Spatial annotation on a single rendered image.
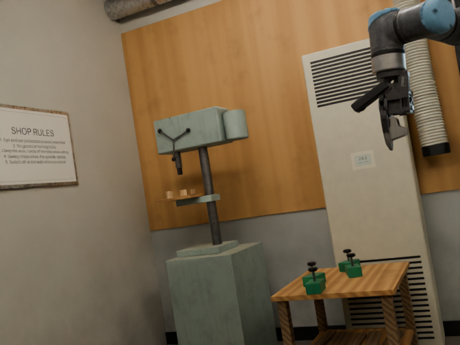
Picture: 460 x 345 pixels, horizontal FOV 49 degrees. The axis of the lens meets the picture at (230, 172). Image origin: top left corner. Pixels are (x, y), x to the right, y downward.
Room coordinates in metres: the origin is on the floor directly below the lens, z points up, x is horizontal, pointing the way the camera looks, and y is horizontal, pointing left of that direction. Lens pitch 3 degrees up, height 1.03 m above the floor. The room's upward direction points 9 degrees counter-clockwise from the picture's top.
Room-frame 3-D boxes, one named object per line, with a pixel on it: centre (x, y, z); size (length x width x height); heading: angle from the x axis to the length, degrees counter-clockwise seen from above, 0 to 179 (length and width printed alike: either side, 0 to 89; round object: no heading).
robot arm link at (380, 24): (1.37, -0.49, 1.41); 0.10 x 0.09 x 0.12; 39
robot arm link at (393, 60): (1.38, -0.48, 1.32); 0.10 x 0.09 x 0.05; 151
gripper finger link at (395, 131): (1.37, -0.46, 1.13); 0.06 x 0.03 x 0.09; 61
